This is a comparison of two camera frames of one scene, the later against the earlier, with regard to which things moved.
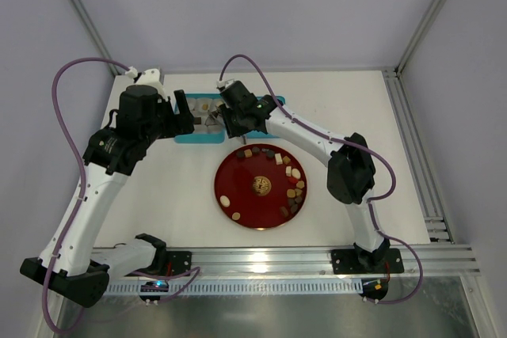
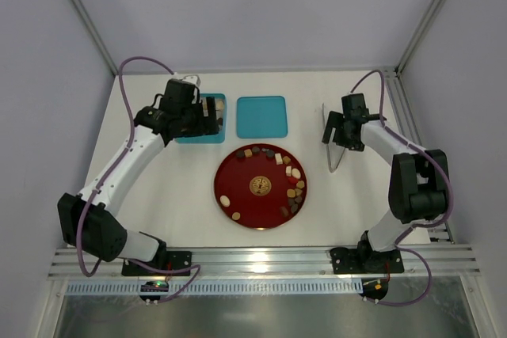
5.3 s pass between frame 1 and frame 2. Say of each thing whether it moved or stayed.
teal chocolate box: stayed
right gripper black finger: moved
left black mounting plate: stayed
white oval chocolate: stayed
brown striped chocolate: stayed
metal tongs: moved
